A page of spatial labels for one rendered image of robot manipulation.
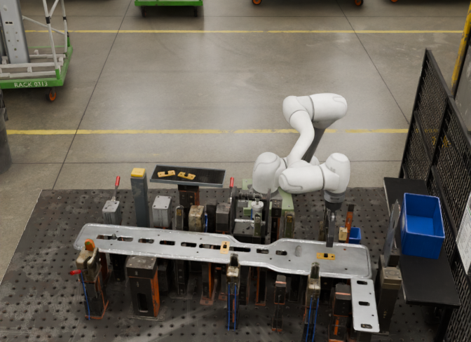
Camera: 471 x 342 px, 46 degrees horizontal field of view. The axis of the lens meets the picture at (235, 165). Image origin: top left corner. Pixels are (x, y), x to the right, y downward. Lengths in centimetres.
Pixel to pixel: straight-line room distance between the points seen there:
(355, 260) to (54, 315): 143
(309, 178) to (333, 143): 317
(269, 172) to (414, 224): 86
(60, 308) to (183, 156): 256
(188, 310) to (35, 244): 98
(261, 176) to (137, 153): 221
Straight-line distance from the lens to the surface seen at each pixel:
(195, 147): 522
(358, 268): 257
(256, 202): 268
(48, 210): 347
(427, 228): 283
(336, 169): 225
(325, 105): 274
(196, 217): 267
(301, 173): 222
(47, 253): 318
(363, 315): 239
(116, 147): 531
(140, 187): 287
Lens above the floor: 275
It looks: 34 degrees down
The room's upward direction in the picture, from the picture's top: 1 degrees clockwise
